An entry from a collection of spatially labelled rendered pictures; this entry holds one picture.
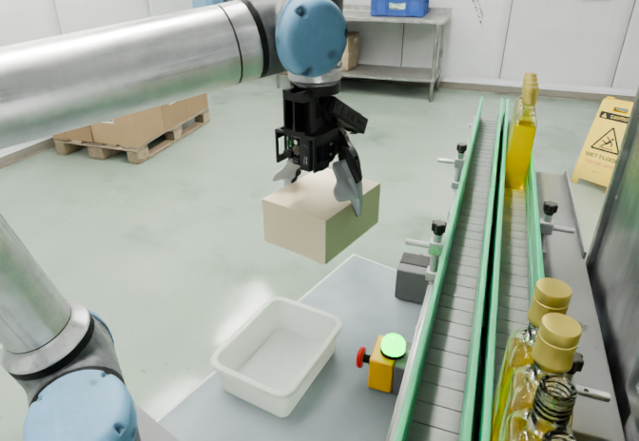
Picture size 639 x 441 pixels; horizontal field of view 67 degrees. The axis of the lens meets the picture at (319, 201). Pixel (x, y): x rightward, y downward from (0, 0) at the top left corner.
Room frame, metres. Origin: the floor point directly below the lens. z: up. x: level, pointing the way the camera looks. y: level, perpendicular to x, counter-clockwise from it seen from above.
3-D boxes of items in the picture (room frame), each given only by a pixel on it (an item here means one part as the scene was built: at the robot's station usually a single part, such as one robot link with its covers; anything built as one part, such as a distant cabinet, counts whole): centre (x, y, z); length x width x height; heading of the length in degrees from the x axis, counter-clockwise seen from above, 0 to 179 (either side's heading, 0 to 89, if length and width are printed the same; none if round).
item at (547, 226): (0.87, -0.50, 0.94); 0.07 x 0.04 x 0.13; 70
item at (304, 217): (0.69, -0.01, 1.09); 0.16 x 0.12 x 0.07; 144
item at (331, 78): (0.68, 0.00, 1.32); 0.08 x 0.08 x 0.05
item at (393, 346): (0.65, -0.13, 0.84); 0.05 x 0.05 x 0.03
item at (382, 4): (5.81, -0.90, 0.99); 0.60 x 0.41 x 0.22; 72
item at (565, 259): (0.88, -0.53, 0.84); 0.95 x 0.09 x 0.11; 160
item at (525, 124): (1.24, -0.55, 1.02); 0.06 x 0.06 x 0.28; 70
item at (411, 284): (0.92, -0.22, 0.79); 0.08 x 0.08 x 0.08; 70
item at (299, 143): (0.67, 0.01, 1.24); 0.09 x 0.08 x 0.12; 144
